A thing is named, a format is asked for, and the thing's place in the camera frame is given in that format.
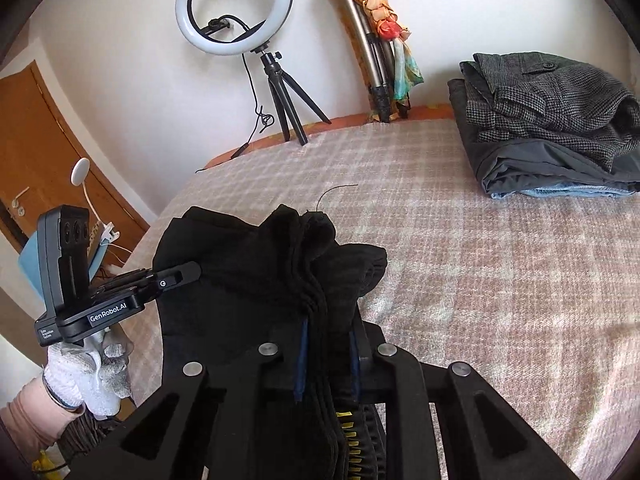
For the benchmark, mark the wooden door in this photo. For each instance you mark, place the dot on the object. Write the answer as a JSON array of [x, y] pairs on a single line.
[[60, 125]]

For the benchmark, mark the black mini tripod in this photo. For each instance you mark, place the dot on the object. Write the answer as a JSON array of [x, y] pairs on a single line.
[[277, 90]]

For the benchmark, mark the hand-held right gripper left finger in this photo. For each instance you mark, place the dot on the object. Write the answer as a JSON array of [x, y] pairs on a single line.
[[302, 365]]

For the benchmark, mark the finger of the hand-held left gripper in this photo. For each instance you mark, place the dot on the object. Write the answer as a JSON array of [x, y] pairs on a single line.
[[172, 275]]

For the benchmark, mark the person's left forearm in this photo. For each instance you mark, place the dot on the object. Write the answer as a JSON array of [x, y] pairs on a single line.
[[30, 415]]

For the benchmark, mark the black pants with yellow stripes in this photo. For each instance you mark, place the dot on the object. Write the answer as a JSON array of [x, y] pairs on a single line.
[[240, 270]]

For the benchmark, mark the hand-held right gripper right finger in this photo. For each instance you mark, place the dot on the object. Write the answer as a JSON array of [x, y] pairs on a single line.
[[354, 365]]

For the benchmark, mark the light blue folded jeans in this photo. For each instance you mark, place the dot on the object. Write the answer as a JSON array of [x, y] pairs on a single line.
[[560, 192]]

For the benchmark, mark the light blue chair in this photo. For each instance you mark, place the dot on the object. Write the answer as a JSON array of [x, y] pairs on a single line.
[[30, 265]]

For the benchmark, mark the orange patterned mattress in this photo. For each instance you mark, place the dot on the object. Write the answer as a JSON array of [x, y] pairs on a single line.
[[350, 121]]

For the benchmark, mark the folded metal tripod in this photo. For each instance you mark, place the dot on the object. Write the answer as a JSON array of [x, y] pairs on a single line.
[[367, 50]]

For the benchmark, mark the white clip lamp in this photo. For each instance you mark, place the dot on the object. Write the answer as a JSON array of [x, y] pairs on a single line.
[[80, 172]]

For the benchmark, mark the grey tweed folded garment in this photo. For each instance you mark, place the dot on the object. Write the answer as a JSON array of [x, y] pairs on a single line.
[[550, 100]]

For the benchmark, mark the folded tripod with cloth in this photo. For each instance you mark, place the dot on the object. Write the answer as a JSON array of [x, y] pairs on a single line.
[[385, 15]]

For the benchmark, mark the dark grey folded garment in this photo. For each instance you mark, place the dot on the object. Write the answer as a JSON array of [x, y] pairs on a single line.
[[520, 162]]

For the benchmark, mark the beige plaid blanket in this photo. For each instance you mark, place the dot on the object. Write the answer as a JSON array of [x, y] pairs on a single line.
[[475, 285]]

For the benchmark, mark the wicker basket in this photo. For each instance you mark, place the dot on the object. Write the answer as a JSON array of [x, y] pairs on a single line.
[[90, 435]]

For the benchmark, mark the yellow bag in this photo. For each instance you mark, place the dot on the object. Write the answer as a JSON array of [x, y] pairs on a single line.
[[47, 465]]

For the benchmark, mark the person's left hand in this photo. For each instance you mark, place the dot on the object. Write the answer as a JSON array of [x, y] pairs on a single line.
[[95, 375]]

